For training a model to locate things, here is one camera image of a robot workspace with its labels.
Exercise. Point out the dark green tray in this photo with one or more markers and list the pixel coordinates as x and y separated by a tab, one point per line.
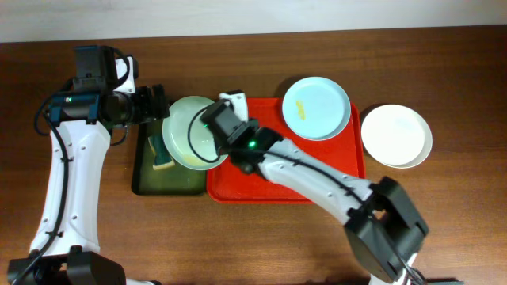
174	181

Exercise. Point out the light green plate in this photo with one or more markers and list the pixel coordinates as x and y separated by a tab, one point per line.
199	152

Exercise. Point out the white plate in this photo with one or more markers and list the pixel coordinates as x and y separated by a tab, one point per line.
396	136

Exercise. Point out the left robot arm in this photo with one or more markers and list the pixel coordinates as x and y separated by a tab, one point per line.
65	249

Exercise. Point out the red tray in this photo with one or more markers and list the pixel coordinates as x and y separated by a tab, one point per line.
227	184

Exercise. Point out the light blue plate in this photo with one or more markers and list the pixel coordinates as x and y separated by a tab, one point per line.
316	108

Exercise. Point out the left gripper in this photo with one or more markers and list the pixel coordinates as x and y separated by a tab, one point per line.
157	103

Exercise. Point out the green yellow sponge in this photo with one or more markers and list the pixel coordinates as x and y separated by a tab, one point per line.
162	158

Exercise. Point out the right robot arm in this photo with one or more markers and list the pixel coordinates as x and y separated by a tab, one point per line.
384	229

